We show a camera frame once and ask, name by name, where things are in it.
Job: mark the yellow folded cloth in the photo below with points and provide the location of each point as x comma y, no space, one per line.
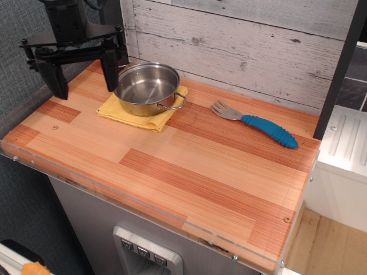
113,110

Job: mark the white ribbed toy sink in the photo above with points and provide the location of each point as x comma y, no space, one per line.
337,185

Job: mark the left dark metal post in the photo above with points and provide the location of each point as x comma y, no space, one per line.
111,14

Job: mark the orange and black object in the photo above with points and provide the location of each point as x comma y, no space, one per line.
17,259

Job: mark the clear acrylic table edge guard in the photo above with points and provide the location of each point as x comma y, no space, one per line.
242,200

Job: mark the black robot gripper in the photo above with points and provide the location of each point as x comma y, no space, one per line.
73,38

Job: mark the stainless steel pot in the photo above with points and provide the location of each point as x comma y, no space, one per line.
149,89

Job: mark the dark metal post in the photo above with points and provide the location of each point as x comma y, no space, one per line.
111,14
341,69

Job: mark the silver dispenser panel with buttons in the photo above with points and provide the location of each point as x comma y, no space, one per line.
139,255

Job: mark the blue handled metal fork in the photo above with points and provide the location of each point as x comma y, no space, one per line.
273,130

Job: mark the right dark metal post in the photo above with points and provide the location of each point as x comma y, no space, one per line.
341,69

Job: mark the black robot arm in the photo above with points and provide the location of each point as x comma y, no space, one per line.
72,39

